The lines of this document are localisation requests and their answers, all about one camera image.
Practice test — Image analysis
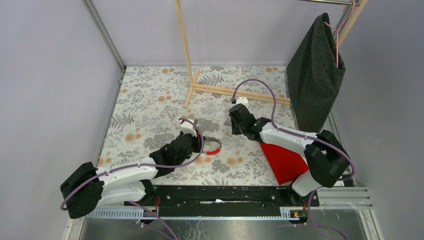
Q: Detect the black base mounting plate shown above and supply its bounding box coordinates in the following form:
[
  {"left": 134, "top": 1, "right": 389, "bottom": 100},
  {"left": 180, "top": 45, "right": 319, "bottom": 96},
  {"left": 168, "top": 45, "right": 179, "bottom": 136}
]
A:
[{"left": 137, "top": 185, "right": 309, "bottom": 214}]

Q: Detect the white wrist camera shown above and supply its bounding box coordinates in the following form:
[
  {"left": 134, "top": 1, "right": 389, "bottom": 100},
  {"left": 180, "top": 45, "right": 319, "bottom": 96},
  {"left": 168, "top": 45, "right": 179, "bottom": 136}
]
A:
[
  {"left": 178, "top": 117, "right": 197, "bottom": 132},
  {"left": 231, "top": 96, "right": 249, "bottom": 108}
]

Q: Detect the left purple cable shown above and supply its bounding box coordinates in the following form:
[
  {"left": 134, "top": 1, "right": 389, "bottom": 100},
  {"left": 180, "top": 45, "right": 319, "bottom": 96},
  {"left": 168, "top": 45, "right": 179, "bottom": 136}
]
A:
[{"left": 59, "top": 117, "right": 206, "bottom": 212}]

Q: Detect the large keyring with red handle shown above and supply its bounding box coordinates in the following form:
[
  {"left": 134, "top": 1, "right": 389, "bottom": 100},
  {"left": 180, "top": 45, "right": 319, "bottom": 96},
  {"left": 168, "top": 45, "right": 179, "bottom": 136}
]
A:
[{"left": 202, "top": 136, "right": 222, "bottom": 156}]

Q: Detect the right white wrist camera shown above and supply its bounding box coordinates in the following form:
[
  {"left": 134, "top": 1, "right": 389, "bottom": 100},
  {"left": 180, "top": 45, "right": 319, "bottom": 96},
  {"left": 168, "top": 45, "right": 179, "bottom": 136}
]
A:
[{"left": 231, "top": 96, "right": 249, "bottom": 108}]

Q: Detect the red cloth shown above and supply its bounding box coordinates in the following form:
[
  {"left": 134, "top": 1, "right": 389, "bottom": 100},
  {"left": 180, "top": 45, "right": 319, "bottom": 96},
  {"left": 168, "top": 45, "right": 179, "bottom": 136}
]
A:
[{"left": 260, "top": 143, "right": 309, "bottom": 185}]

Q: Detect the purple cable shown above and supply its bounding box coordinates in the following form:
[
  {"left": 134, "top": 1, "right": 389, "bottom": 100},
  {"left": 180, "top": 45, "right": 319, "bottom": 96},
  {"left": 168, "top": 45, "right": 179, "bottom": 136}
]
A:
[
  {"left": 59, "top": 117, "right": 206, "bottom": 212},
  {"left": 231, "top": 78, "right": 356, "bottom": 181}
]

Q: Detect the wooden clothes rack frame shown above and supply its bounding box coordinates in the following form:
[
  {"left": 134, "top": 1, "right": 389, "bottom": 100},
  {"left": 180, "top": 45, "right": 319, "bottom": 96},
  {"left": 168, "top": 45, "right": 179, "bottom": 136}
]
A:
[{"left": 174, "top": 0, "right": 368, "bottom": 109}]

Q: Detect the floral patterned table mat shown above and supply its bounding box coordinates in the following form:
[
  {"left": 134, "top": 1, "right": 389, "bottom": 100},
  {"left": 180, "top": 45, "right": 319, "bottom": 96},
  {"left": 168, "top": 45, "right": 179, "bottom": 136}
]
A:
[{"left": 96, "top": 65, "right": 332, "bottom": 187}]

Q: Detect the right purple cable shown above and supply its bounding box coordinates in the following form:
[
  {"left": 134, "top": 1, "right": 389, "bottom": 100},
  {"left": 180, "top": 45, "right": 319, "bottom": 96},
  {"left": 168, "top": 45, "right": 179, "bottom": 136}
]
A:
[{"left": 231, "top": 78, "right": 356, "bottom": 181}]

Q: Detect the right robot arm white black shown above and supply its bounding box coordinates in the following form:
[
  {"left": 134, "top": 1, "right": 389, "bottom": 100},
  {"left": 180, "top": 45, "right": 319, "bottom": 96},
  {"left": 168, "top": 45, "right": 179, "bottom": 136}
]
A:
[{"left": 228, "top": 103, "right": 352, "bottom": 206}]

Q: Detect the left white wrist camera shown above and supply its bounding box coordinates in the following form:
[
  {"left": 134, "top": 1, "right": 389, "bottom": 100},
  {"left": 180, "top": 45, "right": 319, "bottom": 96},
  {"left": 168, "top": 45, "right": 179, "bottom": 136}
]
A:
[{"left": 178, "top": 117, "right": 197, "bottom": 132}]

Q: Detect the aluminium frame post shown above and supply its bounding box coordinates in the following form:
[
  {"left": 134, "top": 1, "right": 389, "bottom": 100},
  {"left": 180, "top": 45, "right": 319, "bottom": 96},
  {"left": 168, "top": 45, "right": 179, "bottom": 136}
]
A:
[{"left": 82, "top": 0, "right": 126, "bottom": 73}]

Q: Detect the dark dotted hanging garment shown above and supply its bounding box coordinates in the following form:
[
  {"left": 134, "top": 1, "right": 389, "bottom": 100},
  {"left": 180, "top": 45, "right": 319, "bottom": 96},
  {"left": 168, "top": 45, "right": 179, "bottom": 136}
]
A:
[{"left": 286, "top": 12, "right": 346, "bottom": 133}]

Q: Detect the pink clothes hanger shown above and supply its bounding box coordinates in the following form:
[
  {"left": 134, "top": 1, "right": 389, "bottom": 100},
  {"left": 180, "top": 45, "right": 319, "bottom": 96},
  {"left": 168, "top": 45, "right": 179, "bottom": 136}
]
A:
[{"left": 324, "top": 0, "right": 357, "bottom": 69}]

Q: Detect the slotted cable duct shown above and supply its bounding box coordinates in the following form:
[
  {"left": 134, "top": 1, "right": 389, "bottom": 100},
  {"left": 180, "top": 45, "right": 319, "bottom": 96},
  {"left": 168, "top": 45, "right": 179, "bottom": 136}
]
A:
[{"left": 86, "top": 207, "right": 300, "bottom": 221}]

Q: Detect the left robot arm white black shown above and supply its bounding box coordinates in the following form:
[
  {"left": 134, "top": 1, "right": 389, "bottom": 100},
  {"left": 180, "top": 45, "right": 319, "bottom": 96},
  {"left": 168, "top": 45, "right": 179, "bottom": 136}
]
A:
[{"left": 59, "top": 131, "right": 206, "bottom": 219}]

